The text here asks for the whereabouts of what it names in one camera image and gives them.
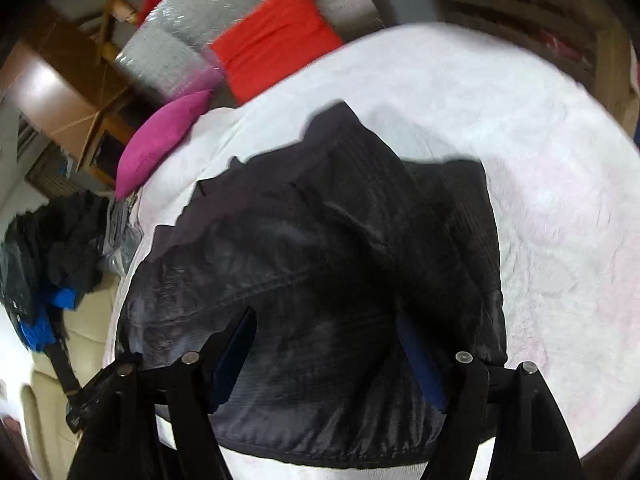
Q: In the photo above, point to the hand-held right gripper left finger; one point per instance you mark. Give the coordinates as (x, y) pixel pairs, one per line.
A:
(235, 355)

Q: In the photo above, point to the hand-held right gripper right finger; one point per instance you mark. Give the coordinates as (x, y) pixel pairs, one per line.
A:
(422, 360)

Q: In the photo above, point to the black puffer jacket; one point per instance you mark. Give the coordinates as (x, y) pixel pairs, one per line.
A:
(310, 240)

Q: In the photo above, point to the pile of dark clothes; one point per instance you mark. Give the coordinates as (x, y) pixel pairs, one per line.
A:
(55, 245)

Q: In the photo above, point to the beige sofa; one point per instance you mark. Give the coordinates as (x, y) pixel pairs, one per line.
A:
(85, 330)

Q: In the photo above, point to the blue garment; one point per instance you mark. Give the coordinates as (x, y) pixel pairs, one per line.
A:
(45, 325)

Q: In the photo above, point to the grey garment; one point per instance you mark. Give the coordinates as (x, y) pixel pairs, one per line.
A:
(122, 240)

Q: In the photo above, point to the white plush blanket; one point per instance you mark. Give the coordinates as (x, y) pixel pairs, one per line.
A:
(540, 185)

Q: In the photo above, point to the magenta pillow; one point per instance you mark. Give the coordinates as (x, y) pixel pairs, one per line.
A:
(160, 135)

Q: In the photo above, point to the wooden cabinet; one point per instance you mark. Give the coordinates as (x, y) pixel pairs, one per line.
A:
(55, 90)

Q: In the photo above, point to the red pillow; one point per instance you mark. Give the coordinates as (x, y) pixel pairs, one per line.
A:
(275, 40)

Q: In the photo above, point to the wooden side table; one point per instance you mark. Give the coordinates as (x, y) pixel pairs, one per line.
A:
(550, 20)

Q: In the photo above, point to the wooden stair railing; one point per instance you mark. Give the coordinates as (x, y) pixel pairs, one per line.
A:
(117, 5)

